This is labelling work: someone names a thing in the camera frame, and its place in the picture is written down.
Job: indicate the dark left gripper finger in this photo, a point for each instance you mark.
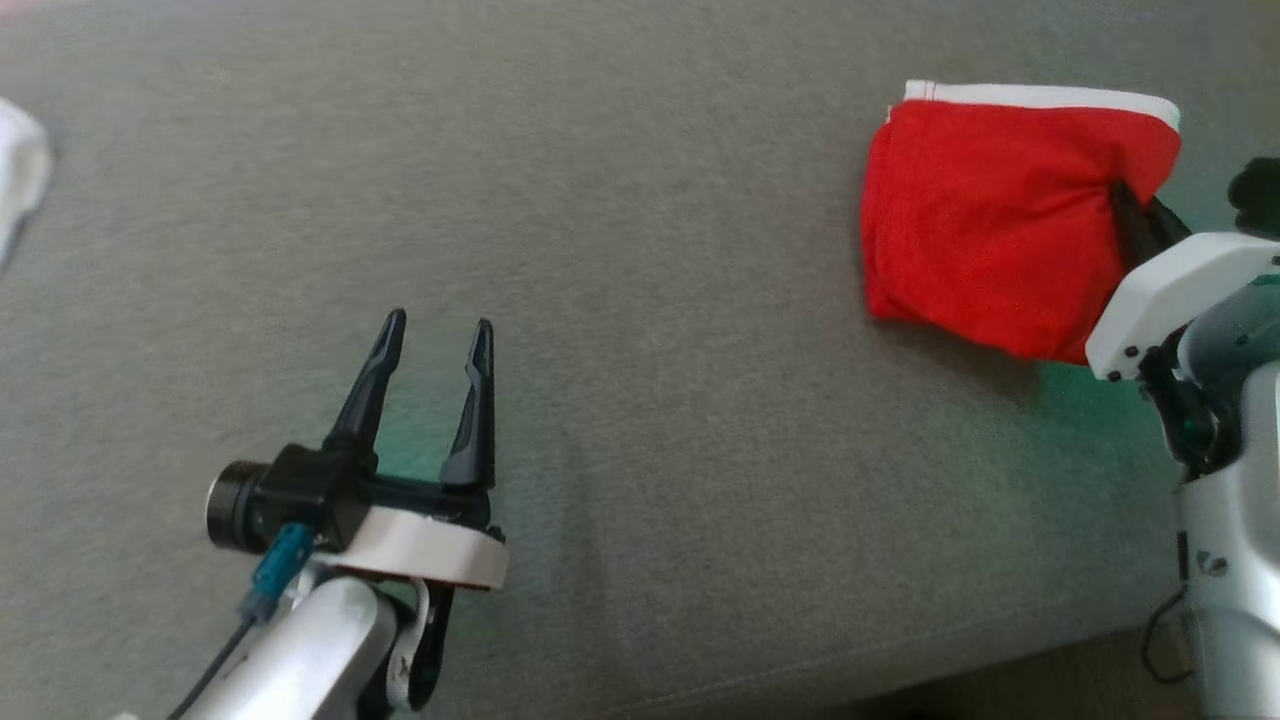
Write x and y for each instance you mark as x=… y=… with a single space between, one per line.
x=475 y=410
x=370 y=390

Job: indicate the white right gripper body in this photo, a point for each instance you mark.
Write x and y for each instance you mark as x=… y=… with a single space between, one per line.
x=1170 y=300

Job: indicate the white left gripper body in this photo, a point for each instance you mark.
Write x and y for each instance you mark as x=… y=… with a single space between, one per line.
x=420 y=540

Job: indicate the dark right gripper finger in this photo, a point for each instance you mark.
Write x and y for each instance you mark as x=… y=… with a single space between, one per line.
x=1168 y=222
x=1130 y=225

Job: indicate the red shorts white waistband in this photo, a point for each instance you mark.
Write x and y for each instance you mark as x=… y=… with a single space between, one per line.
x=990 y=220

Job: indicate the red basketball jersey white trim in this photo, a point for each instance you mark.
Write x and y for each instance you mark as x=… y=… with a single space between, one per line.
x=18 y=170

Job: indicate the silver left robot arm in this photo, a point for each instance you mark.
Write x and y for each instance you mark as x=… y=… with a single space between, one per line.
x=310 y=650

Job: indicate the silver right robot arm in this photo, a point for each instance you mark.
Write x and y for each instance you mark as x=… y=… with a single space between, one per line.
x=1235 y=480

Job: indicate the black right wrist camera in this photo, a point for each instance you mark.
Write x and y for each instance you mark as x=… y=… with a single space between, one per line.
x=1258 y=195

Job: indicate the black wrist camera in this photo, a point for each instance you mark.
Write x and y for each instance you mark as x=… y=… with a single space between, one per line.
x=1258 y=195
x=290 y=495

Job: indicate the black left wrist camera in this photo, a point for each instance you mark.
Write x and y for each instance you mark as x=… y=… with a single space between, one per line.
x=290 y=495

